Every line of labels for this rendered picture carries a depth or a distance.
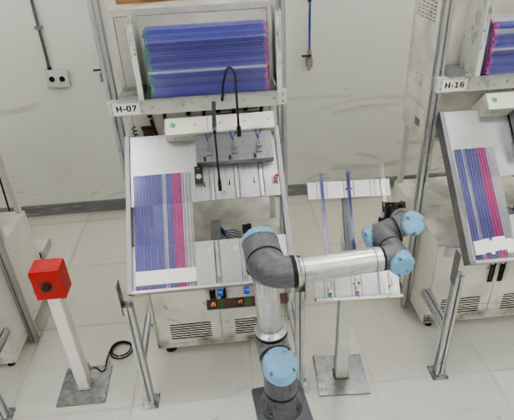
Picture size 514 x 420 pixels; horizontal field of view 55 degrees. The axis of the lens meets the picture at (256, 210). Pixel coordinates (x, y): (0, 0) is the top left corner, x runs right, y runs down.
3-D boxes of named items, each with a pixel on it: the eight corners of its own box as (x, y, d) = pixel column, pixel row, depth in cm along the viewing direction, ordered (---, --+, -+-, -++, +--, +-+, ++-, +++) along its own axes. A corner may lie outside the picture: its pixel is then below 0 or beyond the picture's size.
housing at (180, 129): (273, 140, 231) (275, 127, 218) (169, 147, 229) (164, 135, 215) (271, 124, 233) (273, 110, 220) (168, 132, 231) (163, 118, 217)
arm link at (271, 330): (261, 375, 173) (244, 251, 145) (254, 343, 186) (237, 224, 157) (294, 368, 174) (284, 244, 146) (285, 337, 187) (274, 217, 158)
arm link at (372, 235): (370, 243, 151) (403, 230, 151) (357, 224, 161) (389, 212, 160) (375, 262, 155) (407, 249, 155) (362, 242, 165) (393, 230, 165)
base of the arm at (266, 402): (307, 419, 169) (308, 400, 164) (265, 427, 167) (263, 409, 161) (296, 383, 181) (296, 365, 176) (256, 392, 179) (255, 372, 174)
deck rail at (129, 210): (135, 296, 209) (132, 294, 203) (131, 296, 209) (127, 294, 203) (132, 142, 228) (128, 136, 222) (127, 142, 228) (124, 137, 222)
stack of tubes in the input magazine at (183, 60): (270, 90, 210) (268, 24, 196) (151, 98, 208) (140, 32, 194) (267, 82, 221) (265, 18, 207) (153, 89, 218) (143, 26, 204)
